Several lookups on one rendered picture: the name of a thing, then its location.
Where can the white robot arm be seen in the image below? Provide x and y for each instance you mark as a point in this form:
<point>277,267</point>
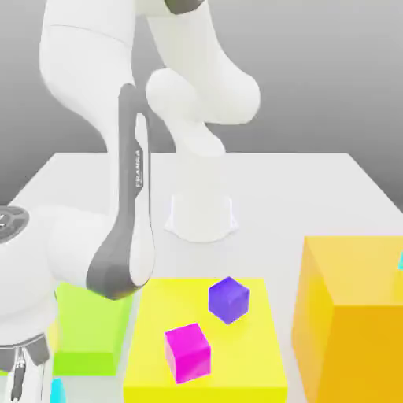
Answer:
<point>85,78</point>

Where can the large orange box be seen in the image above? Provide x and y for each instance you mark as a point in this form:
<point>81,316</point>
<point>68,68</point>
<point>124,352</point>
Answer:
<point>355,330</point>

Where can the small purple cube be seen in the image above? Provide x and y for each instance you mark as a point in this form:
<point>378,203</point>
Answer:
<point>228,299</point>

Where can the large yellow box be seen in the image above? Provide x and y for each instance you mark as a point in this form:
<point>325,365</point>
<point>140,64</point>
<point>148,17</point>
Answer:
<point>239,355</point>

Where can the small magenta cube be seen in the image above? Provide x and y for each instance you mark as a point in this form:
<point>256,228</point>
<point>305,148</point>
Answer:
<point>189,352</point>

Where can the large lime green box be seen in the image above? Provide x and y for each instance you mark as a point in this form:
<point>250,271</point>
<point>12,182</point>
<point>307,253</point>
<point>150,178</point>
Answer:
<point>91,333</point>

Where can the small cyan cube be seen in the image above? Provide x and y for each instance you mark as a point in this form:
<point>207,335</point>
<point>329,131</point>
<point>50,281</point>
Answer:
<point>58,392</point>
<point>400,261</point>

